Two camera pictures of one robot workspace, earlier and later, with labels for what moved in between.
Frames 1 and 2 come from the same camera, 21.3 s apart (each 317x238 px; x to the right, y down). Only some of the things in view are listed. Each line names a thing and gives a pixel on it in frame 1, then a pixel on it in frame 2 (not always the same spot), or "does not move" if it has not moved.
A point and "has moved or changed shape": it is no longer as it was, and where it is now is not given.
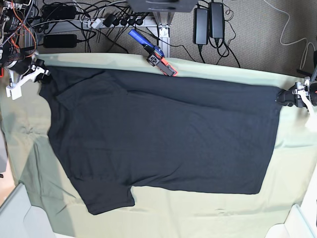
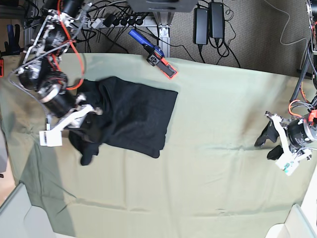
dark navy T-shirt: [114, 131] has moved or changed shape
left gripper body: [28, 84] to [76, 120]
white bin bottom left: [19, 218] does not move
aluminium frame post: [164, 19] does not move
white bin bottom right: [301, 222] does not move
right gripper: [306, 93] to [271, 133]
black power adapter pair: [208, 22] does not move
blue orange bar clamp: [157, 58] does not move
